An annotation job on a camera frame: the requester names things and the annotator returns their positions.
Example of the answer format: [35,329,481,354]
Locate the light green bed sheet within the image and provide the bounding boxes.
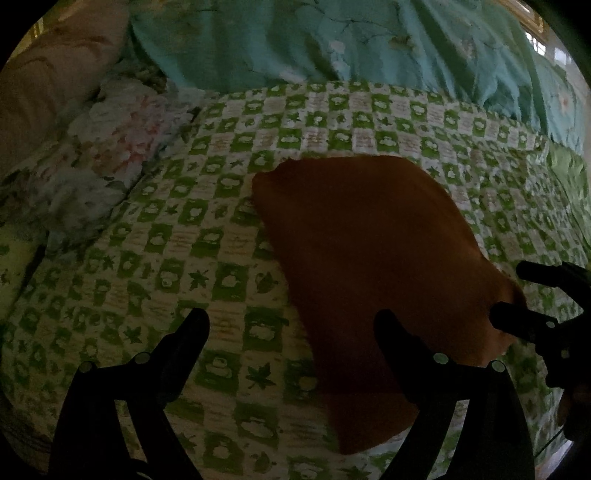
[545,144,591,227]

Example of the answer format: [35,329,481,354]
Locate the person's right hand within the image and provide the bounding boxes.
[558,387,591,437]

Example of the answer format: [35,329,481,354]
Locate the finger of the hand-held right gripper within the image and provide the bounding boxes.
[515,260,579,298]
[490,301,560,346]

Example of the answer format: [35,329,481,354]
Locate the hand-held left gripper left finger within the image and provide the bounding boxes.
[48,307,211,480]

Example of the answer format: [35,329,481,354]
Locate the green checkered quilt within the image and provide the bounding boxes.
[0,80,591,480]

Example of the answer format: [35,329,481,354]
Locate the floral pillow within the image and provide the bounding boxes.
[0,60,206,243]

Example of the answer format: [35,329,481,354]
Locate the teal floral blanket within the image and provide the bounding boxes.
[129,0,588,154]

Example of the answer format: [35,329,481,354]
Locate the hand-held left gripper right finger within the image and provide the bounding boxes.
[373,308,537,480]

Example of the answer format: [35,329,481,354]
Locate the beige leaf pattern pillow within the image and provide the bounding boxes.
[0,2,132,164]

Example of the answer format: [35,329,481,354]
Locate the orange cloth garment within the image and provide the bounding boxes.
[252,154,527,455]

